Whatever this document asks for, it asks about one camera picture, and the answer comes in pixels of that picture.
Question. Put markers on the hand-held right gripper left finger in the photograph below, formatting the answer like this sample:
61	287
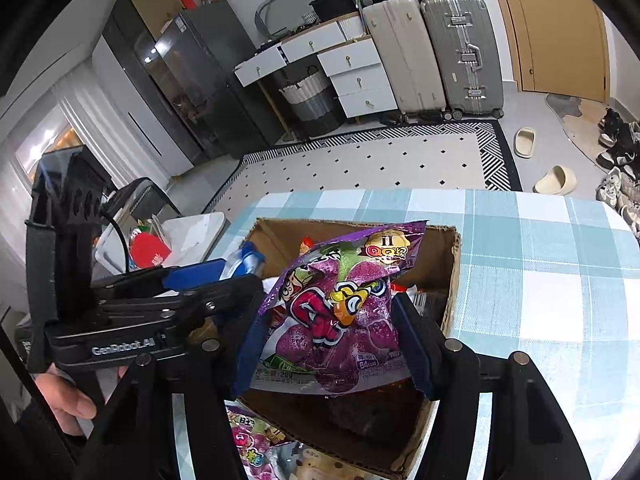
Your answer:
247	355

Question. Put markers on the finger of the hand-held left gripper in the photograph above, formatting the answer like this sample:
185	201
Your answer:
195	272
225	297

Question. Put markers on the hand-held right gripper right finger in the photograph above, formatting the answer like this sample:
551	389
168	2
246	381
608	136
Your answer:
415	350

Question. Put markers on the blue cookie packet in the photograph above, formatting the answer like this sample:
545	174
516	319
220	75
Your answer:
245	257

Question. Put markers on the purple gummy candy packet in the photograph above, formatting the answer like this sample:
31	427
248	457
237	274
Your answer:
330	320
250	450

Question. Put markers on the brown cardboard box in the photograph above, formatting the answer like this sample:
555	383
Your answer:
430	260

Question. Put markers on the red white noodle snack bag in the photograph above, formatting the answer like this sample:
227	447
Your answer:
306	246

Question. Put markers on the person's left hand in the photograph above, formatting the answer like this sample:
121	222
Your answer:
70	402

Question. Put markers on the white bin with red item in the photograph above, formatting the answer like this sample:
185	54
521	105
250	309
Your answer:
200	235

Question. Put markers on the red paper packet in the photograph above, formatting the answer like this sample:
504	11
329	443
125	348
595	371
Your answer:
150	252

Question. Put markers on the clear container black rim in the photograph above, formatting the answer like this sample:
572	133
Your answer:
145	197

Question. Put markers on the checkered blue white tablecloth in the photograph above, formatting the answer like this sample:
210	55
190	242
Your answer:
525	285

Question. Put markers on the beige snack packet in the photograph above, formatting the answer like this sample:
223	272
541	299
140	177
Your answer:
320	470

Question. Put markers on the white curtain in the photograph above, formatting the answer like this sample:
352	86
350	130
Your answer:
85	110

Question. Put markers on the black white patterned rug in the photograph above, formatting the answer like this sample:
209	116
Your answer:
375	160

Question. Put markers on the black glass cabinet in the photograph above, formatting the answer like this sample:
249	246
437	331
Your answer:
200	75

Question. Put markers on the woven laundry basket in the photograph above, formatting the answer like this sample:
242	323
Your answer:
310	100

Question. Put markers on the beige slipper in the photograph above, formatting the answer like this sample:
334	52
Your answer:
526	142
555	180

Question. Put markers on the white drawer cabinet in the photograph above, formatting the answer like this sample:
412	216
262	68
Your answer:
355	75

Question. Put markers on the large cardboard box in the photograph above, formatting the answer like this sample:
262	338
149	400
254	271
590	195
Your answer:
150	5

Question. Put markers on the group of floor sneakers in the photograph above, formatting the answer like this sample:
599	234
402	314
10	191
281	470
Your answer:
620	170

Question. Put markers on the grey framed oval mirror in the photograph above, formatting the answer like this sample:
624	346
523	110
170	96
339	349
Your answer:
285	10

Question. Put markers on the beige grey door mat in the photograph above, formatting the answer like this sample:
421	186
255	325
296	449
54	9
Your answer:
580	120

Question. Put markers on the beige suitcase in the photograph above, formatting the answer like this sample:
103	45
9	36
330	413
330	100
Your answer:
402	55

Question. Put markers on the silver suitcase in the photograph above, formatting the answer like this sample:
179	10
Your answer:
462	55

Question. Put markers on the wooden door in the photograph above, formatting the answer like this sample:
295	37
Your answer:
560	25

